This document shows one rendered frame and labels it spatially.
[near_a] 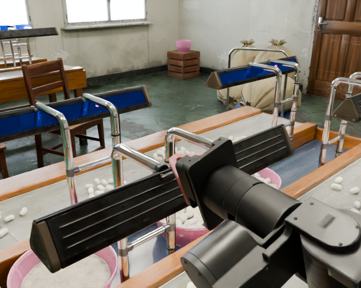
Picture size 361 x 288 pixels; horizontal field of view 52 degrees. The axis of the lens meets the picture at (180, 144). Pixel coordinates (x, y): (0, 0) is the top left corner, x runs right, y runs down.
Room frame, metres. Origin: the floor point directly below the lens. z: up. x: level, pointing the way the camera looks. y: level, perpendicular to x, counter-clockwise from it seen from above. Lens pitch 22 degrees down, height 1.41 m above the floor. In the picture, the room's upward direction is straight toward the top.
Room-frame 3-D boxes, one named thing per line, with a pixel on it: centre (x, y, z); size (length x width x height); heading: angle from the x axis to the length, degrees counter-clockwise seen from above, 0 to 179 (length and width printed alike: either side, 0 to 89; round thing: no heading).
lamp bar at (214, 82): (1.71, -0.36, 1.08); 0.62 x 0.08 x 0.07; 132
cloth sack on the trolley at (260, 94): (3.90, -0.94, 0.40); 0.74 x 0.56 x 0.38; 135
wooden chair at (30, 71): (2.89, 0.92, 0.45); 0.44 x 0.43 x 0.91; 154
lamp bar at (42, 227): (0.65, -0.02, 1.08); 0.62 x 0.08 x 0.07; 132
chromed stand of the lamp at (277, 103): (1.66, -0.42, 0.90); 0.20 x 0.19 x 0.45; 132
